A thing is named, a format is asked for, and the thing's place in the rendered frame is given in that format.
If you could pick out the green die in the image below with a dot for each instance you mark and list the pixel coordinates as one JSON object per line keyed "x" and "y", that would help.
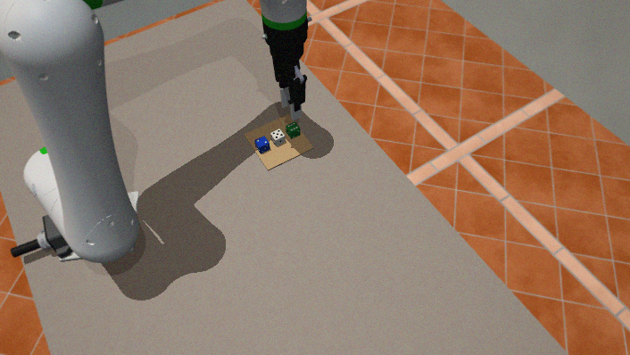
{"x": 293, "y": 130}

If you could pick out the tan square mat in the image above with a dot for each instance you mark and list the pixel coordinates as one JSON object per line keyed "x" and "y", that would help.
{"x": 282, "y": 153}

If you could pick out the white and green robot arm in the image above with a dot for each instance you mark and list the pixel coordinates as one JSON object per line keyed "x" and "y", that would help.
{"x": 55, "y": 50}

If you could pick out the blue die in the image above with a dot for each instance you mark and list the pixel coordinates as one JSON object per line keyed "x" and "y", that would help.
{"x": 262, "y": 144}

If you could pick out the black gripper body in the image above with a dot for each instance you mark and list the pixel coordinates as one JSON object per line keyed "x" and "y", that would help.
{"x": 290, "y": 58}

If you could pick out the white die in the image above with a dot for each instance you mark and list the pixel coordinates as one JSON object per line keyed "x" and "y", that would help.
{"x": 278, "y": 137}

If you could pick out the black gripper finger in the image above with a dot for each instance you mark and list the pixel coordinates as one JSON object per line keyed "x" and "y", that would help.
{"x": 296, "y": 85}
{"x": 284, "y": 90}

